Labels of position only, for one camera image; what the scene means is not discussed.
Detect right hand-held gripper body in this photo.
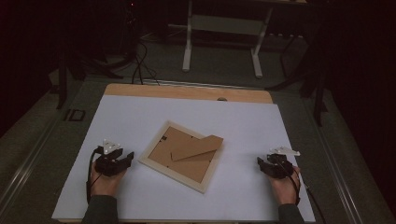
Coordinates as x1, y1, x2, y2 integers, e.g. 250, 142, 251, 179
266, 146, 302, 180

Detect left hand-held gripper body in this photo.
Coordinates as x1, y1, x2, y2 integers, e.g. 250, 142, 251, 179
94, 138, 125, 177

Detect wooden photo frame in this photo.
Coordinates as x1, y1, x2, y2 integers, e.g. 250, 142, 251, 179
137, 120, 224, 194

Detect brown frame backing board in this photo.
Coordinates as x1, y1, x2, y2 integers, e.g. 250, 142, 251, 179
148, 125, 224, 185

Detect person's left hand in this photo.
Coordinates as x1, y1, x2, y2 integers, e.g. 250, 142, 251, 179
90, 167, 127, 198

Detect person's right hand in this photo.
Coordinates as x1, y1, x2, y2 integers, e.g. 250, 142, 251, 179
268, 166, 302, 206

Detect white paper sheet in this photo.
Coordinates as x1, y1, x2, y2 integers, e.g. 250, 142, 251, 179
50, 94, 317, 223

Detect black floor socket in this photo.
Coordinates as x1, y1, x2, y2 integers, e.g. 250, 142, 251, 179
64, 108, 87, 122

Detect black metal stand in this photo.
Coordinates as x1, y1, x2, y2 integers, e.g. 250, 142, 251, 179
55, 46, 138, 110
265, 31, 330, 128

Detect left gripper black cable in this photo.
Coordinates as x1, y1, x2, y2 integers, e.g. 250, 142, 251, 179
86, 147, 105, 203

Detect metal floor rail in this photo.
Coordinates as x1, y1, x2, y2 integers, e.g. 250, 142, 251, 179
312, 122, 366, 224
0, 119, 62, 214

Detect black floor cables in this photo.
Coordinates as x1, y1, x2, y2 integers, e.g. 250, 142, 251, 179
130, 36, 161, 86

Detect white metal desk frame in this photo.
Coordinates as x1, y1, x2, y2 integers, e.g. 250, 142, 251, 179
181, 0, 275, 78

